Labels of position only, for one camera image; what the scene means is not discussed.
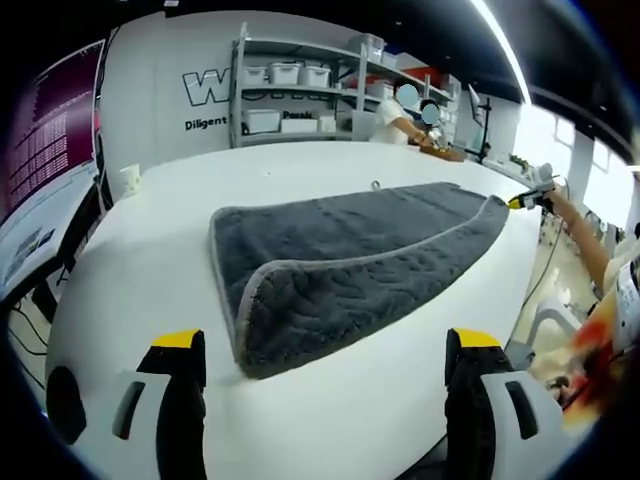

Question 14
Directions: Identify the grey towel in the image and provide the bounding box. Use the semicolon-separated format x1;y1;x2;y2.
208;180;511;381

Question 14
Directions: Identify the black stand with screen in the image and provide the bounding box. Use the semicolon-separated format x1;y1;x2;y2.
467;83;495;164

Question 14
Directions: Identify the black computer mouse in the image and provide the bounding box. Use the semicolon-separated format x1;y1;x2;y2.
45;365;89;446

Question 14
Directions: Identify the wooden tray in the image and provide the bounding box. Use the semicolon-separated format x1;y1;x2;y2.
418;143;466;163

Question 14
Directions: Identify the person's red patterned clothing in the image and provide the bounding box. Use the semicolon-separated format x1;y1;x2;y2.
544;319;626;431

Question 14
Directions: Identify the ceiling light strip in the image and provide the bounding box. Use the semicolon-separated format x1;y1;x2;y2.
469;0;534;104

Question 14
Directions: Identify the person's light shirt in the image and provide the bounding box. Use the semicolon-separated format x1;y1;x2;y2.
602;254;640;351

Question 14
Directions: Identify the white paper cup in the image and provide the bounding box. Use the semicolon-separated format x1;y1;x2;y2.
119;164;144;197

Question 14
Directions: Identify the group of white storage boxes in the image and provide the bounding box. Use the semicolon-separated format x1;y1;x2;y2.
242;32;459;139

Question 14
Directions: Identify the computer monitor with purple screen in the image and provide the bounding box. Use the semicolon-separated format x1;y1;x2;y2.
0;38;109;301

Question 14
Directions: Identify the grey metal shelf unit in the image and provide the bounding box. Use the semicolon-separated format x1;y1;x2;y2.
229;22;461;149

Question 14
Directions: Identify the thin gripper cable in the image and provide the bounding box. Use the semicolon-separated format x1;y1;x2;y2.
519;177;574;314

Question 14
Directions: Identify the grey chair frame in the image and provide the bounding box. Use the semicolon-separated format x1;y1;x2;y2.
527;305;584;361

